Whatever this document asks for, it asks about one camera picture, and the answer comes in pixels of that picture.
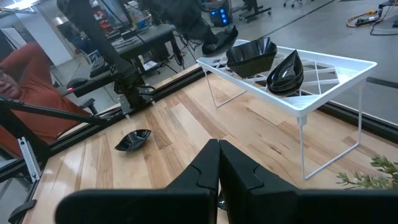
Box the black rolling stand base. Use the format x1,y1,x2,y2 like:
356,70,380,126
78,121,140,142
238,0,273,24

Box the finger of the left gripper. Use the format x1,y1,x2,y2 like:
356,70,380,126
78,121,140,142
201,42,219,56

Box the black computer blue lights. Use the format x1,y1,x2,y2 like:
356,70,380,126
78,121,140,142
207,0,234,27

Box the silver aluminium profile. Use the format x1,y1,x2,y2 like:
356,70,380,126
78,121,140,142
17,136,43,184

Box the black desk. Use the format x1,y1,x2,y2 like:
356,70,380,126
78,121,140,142
88,23,185,78

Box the white wire lattice rack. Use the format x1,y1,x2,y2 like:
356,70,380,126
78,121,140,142
196,39,378,180

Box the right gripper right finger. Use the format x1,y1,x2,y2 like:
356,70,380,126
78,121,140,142
220,139,299,224

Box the black square wavy mini plate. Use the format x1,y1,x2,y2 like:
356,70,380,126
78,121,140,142
227,55,277,72
226,36,278,68
228,58,276,75
229,60,275,78

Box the black device red light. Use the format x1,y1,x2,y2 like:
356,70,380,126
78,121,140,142
66,77,90,94

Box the person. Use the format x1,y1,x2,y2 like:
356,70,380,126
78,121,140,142
0,42,93,158

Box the yellow extension cable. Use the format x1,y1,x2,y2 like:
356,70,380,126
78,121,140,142
345,8,398,29

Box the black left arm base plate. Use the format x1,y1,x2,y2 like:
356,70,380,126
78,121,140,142
116,90,156,121

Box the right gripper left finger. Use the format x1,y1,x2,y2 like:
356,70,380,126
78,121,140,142
166,139,220,224

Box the black teardrop mini plate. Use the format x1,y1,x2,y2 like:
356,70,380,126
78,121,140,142
267,68,304,95
266,49,305,89
267,65,304,93
267,62,305,90
268,71,303,97

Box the green potted plant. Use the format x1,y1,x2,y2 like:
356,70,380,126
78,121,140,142
335,154,398,190

